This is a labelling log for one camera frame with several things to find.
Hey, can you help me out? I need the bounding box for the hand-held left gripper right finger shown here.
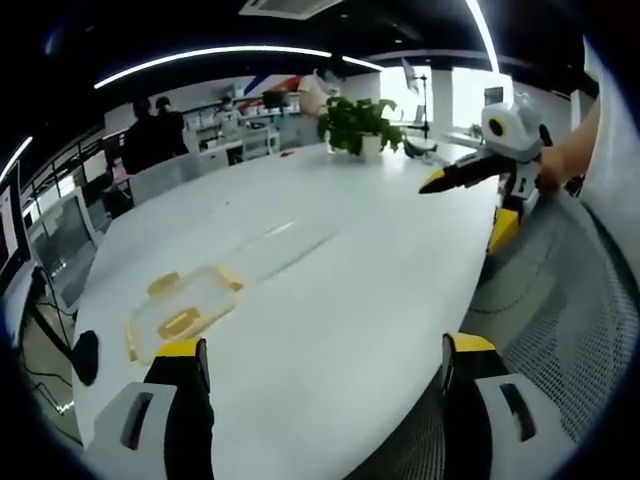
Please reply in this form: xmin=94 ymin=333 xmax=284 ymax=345
xmin=441 ymin=331 xmax=589 ymax=480

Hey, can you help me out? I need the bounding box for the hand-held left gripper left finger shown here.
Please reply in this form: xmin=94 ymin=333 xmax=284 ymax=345
xmin=82 ymin=337 xmax=217 ymax=480

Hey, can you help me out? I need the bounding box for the black cable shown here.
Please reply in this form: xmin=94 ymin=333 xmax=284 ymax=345
xmin=30 ymin=264 xmax=84 ymax=361

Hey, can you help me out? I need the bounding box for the grey desk partition panel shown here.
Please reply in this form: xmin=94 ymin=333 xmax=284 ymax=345
xmin=128 ymin=151 xmax=207 ymax=207

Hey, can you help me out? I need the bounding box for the black oval pad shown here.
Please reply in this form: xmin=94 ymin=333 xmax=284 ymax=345
xmin=73 ymin=329 xmax=101 ymax=387

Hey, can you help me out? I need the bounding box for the grey mesh chair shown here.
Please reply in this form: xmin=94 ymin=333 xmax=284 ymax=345
xmin=349 ymin=192 xmax=640 ymax=480

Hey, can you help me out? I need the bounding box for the clear lid with yellow clasps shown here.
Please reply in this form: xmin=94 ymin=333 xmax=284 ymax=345
xmin=123 ymin=263 xmax=247 ymax=364

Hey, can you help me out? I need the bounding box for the black and white desk item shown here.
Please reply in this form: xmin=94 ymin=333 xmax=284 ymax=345
xmin=403 ymin=136 xmax=442 ymax=165

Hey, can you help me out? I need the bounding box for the green potted plant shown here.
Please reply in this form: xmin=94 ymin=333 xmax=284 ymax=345
xmin=316 ymin=95 xmax=407 ymax=158

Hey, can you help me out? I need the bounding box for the ceiling air vent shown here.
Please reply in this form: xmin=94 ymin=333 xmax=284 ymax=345
xmin=238 ymin=0 xmax=332 ymax=20

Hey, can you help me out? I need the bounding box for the person's right hand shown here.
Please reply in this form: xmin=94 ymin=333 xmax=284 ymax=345
xmin=536 ymin=148 xmax=585 ymax=195

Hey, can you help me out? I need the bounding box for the long ceiling light strip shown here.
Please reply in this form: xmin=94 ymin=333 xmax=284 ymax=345
xmin=463 ymin=0 xmax=502 ymax=76
xmin=92 ymin=44 xmax=332 ymax=91

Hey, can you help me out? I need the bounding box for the white storage shelf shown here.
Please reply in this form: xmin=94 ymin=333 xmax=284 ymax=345
xmin=183 ymin=105 xmax=282 ymax=165

